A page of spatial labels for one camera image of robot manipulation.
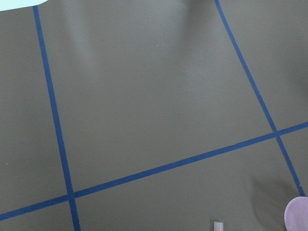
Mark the orange marker pen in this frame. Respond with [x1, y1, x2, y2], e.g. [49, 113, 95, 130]
[213, 221, 224, 231]

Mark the pink mesh pen holder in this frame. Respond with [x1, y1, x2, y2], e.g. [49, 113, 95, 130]
[284, 196, 308, 231]

